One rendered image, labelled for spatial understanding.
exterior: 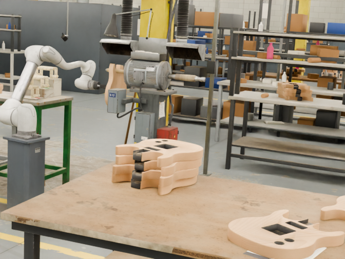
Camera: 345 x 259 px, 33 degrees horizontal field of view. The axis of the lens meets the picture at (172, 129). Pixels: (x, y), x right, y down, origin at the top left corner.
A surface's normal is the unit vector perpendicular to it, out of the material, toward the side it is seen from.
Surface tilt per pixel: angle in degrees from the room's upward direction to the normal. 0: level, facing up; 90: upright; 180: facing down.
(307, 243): 0
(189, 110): 90
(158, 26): 90
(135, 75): 90
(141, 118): 90
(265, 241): 0
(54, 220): 0
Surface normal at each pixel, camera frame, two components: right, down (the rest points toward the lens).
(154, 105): -0.39, 0.14
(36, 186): 0.86, 0.15
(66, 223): 0.06, -0.98
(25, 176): 0.25, 0.18
